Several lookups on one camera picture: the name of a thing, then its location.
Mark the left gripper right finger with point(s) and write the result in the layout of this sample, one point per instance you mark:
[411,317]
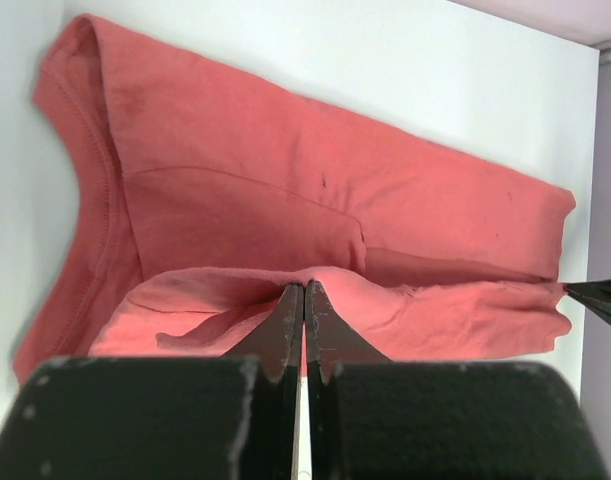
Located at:
[372,418]

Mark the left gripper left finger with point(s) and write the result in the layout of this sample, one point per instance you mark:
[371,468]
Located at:
[227,417]

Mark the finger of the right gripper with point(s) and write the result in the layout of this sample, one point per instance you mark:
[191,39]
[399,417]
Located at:
[594,296]

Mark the salmon pink t shirt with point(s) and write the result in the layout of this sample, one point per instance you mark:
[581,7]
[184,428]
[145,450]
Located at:
[205,190]

